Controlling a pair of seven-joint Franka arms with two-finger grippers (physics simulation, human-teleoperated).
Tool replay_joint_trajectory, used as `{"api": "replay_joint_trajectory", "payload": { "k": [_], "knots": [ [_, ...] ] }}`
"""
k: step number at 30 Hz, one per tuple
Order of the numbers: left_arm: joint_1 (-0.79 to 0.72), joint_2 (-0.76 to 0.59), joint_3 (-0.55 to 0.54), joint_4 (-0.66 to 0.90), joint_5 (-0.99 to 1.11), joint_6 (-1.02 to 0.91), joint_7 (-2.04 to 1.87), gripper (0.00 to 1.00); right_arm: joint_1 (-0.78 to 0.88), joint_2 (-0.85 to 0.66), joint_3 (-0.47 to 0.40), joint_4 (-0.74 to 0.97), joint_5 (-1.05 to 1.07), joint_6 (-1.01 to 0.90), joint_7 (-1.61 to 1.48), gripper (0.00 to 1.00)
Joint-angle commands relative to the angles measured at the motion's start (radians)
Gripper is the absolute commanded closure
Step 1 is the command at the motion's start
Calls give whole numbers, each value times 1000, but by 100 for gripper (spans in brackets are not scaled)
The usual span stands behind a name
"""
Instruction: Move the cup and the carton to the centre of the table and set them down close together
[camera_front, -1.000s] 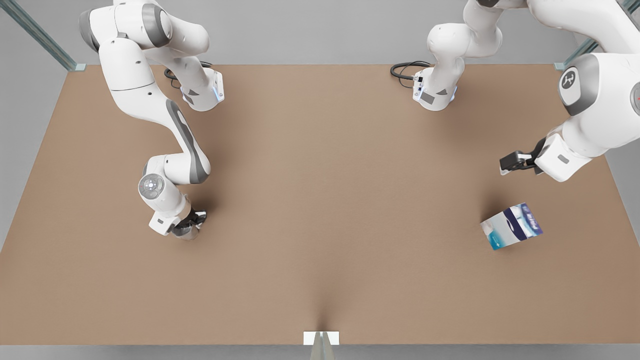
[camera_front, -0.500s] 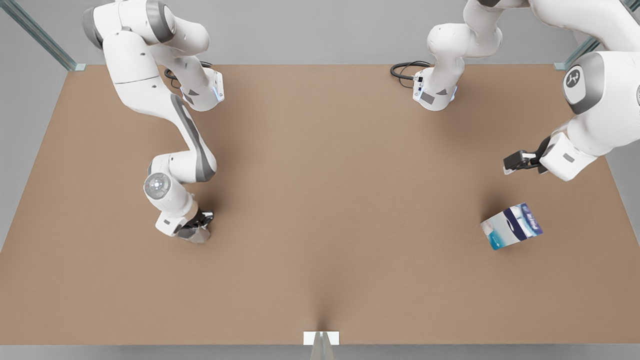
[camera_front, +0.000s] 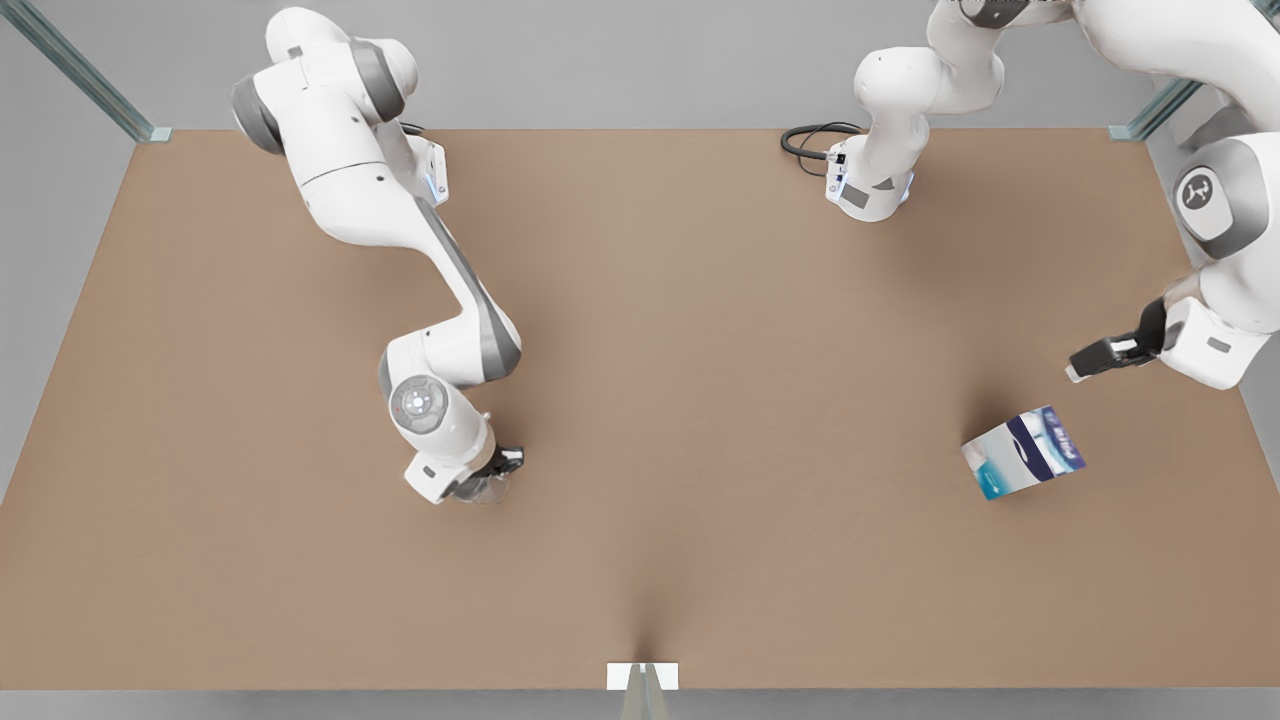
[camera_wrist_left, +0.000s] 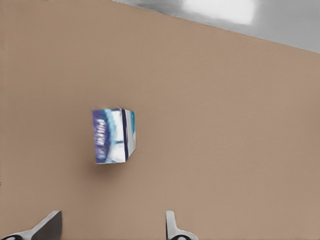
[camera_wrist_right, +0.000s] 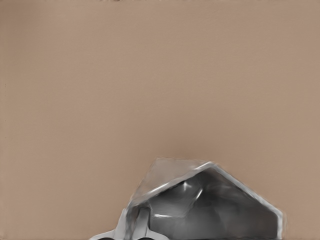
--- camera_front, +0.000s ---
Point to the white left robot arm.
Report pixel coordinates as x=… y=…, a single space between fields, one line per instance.
x=1215 y=190

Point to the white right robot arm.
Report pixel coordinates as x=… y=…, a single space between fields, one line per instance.
x=360 y=160

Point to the silver frame post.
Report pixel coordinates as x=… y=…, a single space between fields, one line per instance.
x=1150 y=112
x=85 y=70
x=642 y=690

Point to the blue and white carton box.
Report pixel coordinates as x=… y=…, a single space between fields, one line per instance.
x=1025 y=453

